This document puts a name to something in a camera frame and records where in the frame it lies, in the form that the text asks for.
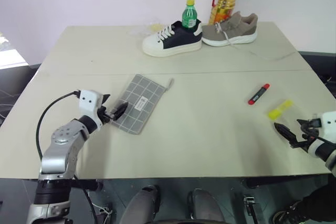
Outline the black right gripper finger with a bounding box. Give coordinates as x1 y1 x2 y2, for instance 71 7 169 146
273 122 298 144
296 119 310 131

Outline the person's black trouser leg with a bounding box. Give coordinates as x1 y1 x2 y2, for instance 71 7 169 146
271 181 336 224

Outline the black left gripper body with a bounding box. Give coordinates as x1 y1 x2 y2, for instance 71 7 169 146
98 104 119 124

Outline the black strap with buckle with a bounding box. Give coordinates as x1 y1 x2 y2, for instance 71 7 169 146
242 194 266 224

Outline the black side furniture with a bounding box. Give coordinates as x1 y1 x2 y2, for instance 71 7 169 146
298 50 336 102

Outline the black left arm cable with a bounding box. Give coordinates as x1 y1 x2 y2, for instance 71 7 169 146
36 90 81 162

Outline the black and white sneaker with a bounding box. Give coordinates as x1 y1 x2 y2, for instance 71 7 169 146
142 20 204 58

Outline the green plastic soda bottle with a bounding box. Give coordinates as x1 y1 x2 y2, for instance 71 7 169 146
181 0 198 29

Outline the dark grey rounded shape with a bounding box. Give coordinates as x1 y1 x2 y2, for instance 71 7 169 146
185 188 227 224
122 184 161 224

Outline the yellow highlighter pen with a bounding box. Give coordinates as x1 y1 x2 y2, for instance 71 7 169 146
268 99 293 120

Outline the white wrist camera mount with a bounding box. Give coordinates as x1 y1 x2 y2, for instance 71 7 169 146
78 89 104 131
312 111 336 145

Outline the grey checked fabric pouch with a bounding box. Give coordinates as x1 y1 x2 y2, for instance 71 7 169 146
108 74 175 134

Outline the red and black marker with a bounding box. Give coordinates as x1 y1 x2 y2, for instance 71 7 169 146
247 83 271 105

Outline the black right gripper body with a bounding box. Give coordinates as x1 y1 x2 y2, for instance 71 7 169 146
288 119 322 150

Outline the taupe and white sneaker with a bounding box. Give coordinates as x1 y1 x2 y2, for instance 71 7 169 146
201 11 259 50

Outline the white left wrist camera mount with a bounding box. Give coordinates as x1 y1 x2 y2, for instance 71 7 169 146
78 89 104 131

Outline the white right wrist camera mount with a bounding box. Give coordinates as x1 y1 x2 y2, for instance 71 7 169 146
312 111 336 145

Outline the loose white shoelace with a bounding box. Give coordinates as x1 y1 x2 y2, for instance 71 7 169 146
248 50 298 62

